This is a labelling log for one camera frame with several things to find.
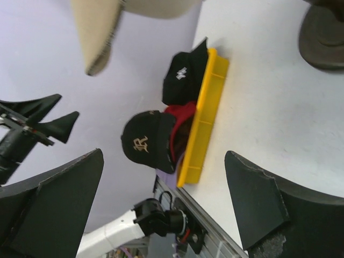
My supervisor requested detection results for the black cap white NY logo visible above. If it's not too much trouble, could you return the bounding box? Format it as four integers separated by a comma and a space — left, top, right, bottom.
162, 38, 209, 105

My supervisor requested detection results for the dark wooden stand base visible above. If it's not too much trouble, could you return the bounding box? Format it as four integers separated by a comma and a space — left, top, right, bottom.
298, 0, 343, 71

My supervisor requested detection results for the lavender cap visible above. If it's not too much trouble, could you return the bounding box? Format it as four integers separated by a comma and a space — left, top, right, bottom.
155, 157, 183, 189

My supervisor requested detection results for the red cap white logo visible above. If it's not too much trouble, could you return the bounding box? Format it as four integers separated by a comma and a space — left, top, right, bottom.
164, 101, 197, 161

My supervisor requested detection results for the yellow plastic tray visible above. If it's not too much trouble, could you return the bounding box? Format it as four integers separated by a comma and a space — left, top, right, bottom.
177, 48, 229, 188

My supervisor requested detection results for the black cap gold R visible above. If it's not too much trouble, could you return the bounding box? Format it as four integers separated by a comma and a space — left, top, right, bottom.
121, 110, 176, 174

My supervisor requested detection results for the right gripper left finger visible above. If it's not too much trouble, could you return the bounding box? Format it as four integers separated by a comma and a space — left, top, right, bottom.
1, 149, 104, 258

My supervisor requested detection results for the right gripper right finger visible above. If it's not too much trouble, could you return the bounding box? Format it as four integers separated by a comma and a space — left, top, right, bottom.
224, 150, 343, 257

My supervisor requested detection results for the aluminium front rail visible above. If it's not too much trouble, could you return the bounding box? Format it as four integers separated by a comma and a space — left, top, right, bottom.
154, 177, 248, 257

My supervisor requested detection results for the beige cap black R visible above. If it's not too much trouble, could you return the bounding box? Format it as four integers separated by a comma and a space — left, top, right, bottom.
70, 0, 200, 76

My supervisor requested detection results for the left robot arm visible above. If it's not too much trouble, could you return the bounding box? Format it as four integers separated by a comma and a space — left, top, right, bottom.
1, 94, 199, 257

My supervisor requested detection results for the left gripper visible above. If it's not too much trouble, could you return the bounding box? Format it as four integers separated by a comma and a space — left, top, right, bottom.
1, 94, 80, 185

